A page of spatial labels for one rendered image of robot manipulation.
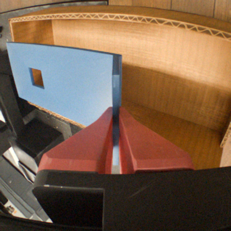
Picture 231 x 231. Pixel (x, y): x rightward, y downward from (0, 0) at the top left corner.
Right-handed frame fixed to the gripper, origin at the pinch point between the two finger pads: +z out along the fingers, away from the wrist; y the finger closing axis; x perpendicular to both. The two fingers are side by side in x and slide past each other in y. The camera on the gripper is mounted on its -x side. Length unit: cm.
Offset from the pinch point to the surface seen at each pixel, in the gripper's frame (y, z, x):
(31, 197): 239, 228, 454
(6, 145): 36, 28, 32
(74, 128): 6.9, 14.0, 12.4
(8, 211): 23.9, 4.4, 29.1
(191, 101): -8.0, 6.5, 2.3
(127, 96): -1.5, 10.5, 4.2
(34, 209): 222, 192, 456
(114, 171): 0.2, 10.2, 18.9
